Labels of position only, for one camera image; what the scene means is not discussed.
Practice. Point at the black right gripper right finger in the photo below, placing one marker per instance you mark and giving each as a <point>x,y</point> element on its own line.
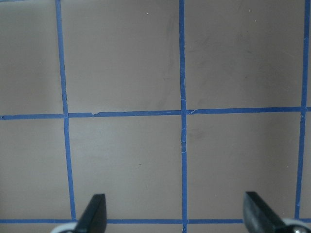
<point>258,217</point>

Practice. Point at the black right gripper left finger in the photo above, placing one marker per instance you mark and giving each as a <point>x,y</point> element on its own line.
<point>94,217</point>

